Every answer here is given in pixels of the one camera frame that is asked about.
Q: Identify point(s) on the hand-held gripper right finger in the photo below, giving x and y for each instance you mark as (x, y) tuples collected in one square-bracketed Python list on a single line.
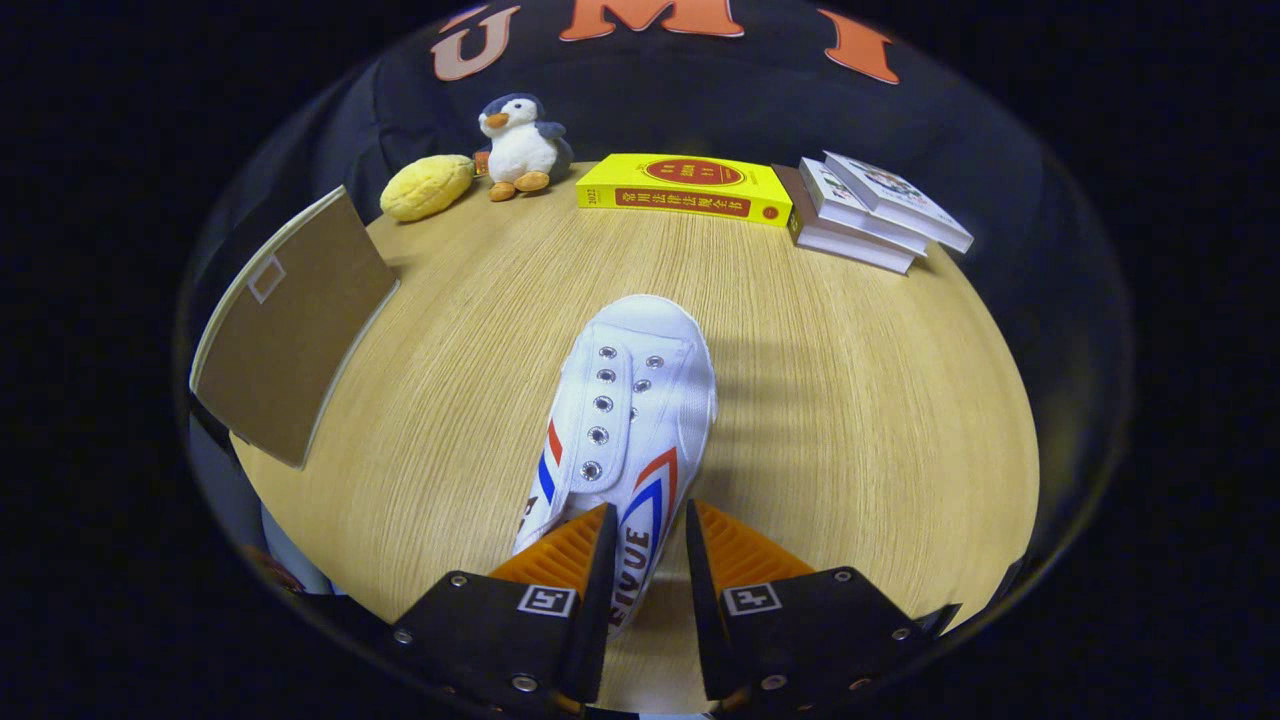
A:
[(810, 625)]

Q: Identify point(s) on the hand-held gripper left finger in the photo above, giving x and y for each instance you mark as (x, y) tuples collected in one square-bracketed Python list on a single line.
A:
[(500, 630)]

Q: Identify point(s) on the white canvas shoe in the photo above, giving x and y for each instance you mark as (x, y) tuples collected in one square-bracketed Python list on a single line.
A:
[(640, 380)]

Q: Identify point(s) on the cream fabric storage box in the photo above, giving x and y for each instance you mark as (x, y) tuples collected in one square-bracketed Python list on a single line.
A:
[(290, 330)]

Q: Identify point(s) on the brown book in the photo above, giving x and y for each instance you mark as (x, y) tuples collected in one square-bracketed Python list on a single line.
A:
[(850, 250)]

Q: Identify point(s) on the white illustrated book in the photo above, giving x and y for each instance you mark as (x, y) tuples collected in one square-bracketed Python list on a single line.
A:
[(900, 200), (840, 205)]

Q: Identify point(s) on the yellow round plush toy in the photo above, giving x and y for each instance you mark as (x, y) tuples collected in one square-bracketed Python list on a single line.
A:
[(427, 188)]

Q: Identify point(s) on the yellow book with red circle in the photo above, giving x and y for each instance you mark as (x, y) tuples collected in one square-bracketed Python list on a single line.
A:
[(680, 185)]

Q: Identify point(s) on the penguin plush toy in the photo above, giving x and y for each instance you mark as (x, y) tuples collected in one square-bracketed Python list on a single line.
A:
[(520, 145)]

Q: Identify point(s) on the black backdrop cloth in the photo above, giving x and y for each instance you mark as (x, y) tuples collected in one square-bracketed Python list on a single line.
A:
[(700, 90)]

